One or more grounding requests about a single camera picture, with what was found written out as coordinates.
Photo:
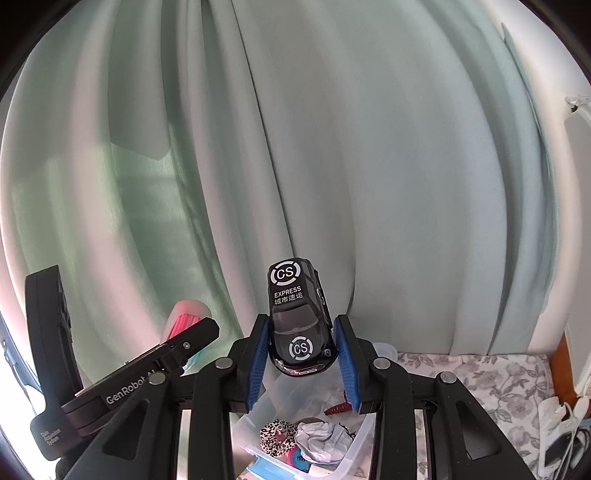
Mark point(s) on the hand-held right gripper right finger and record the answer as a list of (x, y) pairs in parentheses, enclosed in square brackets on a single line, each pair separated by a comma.
[(346, 364)]

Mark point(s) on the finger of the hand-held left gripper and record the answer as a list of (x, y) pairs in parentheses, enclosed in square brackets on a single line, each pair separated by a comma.
[(194, 339)]

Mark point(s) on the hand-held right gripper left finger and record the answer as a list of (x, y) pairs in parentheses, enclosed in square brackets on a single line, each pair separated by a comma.
[(258, 364)]

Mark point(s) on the clear plastic storage container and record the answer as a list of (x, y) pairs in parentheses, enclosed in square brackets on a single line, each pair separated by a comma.
[(286, 392)]

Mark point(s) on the red hair claw clip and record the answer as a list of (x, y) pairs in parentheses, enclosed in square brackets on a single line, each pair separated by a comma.
[(337, 408)]

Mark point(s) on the black toy car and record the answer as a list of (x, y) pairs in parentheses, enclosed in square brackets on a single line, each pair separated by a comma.
[(295, 314)]

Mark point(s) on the leopard print scrunchie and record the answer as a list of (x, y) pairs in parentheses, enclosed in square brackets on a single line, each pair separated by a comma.
[(277, 438)]

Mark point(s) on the white paper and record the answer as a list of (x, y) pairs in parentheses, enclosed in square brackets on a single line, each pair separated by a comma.
[(318, 438)]

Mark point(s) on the pink round pocket mirror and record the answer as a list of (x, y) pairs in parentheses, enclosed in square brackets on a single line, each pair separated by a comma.
[(295, 459)]

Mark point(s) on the grey floral blanket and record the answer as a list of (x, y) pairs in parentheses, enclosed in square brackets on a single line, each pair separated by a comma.
[(485, 383)]

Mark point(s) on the brown wooden furniture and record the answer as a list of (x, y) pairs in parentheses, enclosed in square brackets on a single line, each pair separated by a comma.
[(565, 369)]

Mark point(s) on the white power strip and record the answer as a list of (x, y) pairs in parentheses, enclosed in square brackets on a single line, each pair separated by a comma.
[(561, 410)]

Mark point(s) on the pale green curtain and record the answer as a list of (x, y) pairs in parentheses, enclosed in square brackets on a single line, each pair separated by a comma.
[(323, 138)]

